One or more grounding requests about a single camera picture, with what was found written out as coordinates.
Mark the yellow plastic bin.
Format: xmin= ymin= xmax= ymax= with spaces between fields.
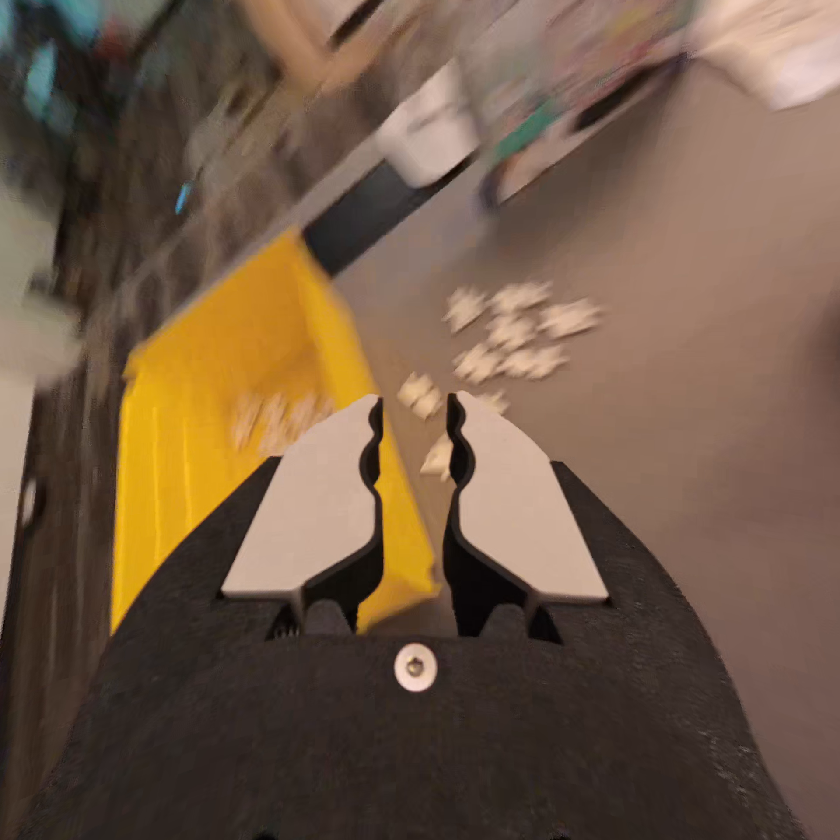
xmin=110 ymin=226 xmax=442 ymax=636

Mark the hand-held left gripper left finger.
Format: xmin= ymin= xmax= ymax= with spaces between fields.
xmin=220 ymin=394 xmax=385 ymax=634

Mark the colourful puzzle box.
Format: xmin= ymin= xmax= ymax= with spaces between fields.
xmin=479 ymin=0 xmax=697 ymax=211

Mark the pile of white puzzle pieces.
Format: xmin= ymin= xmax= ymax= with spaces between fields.
xmin=397 ymin=281 xmax=605 ymax=483

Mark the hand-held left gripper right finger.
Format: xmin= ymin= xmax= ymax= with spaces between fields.
xmin=443 ymin=391 xmax=611 ymax=637

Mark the white rounded container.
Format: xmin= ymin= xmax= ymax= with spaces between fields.
xmin=376 ymin=60 xmax=481 ymax=189

